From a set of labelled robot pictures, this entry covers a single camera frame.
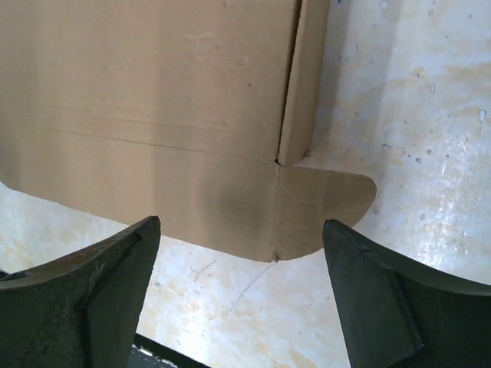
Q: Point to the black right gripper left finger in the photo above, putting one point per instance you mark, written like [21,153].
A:
[82,309]

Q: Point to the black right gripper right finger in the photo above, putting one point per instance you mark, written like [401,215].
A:
[398,312]

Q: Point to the brown cardboard box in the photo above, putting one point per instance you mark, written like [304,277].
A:
[199,112]

